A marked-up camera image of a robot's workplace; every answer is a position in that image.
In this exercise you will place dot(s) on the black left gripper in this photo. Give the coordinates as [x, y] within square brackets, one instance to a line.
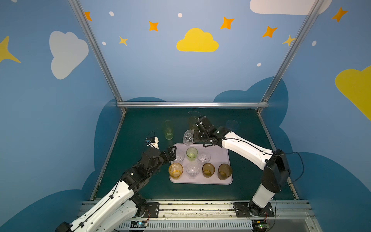
[171, 154]

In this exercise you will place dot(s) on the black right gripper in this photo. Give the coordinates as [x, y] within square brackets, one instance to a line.
[197, 136]

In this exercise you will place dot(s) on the clear faceted glass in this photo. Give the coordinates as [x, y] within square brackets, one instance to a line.
[180, 156]
[192, 170]
[188, 138]
[204, 157]

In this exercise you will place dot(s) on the short yellow amber glass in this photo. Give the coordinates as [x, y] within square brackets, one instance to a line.
[175, 170]

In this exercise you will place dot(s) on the tall green tumbler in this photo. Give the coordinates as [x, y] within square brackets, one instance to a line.
[168, 129]

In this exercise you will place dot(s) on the short green glass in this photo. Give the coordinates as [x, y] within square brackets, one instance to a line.
[191, 154]

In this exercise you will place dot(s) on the short brown textured cup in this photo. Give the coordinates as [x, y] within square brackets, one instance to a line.
[208, 170]

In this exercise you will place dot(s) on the dark brown textured tall cup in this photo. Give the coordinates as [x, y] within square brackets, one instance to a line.
[224, 171]

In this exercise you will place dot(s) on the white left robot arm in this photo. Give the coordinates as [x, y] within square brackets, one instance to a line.
[122, 202]

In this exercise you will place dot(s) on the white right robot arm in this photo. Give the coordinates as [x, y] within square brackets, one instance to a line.
[274, 164]

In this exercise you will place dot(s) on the pink plastic tray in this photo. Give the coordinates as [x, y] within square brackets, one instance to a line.
[218, 156]

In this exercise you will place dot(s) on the tall amber tumbler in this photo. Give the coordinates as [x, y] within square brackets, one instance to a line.
[192, 123]

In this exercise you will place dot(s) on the frosted blue tall tumbler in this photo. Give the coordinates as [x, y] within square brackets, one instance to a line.
[232, 125]

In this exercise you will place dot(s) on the left green circuit board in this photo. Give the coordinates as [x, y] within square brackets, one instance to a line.
[138, 225]

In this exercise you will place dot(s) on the green circuit board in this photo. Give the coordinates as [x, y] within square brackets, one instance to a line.
[138, 225]
[259, 226]

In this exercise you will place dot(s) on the right green circuit board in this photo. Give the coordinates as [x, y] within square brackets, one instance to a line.
[259, 226]

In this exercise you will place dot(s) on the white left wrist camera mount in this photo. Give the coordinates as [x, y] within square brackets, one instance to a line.
[152, 142]

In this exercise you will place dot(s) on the aluminium back frame rail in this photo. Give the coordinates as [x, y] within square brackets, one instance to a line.
[153, 104]

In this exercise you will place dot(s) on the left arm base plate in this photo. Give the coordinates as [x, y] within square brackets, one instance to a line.
[151, 210]

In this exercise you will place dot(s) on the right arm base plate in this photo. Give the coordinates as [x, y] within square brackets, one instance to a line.
[242, 209]

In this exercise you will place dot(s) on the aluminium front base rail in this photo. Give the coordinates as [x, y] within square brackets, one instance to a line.
[220, 216]

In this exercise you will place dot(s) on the aluminium left frame post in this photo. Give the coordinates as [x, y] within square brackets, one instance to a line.
[80, 15]

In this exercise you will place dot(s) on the aluminium frame post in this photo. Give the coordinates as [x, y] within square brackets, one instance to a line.
[80, 15]
[300, 37]

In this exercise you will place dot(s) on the aluminium right frame post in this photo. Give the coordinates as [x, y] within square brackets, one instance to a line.
[300, 37]

